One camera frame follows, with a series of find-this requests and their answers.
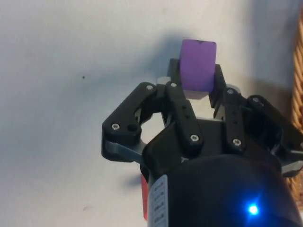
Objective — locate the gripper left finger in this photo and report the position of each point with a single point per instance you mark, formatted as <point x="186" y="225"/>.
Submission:
<point x="127" y="118"/>

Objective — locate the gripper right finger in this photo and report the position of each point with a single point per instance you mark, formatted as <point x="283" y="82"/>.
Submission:
<point x="262" y="118"/>

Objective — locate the purple triangular block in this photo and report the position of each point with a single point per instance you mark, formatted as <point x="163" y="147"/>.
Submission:
<point x="196" y="66"/>

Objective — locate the brown wicker basket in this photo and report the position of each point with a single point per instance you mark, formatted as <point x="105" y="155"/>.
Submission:
<point x="298" y="71"/>

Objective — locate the red cylinder block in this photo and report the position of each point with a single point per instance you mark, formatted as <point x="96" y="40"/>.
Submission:
<point x="144" y="198"/>

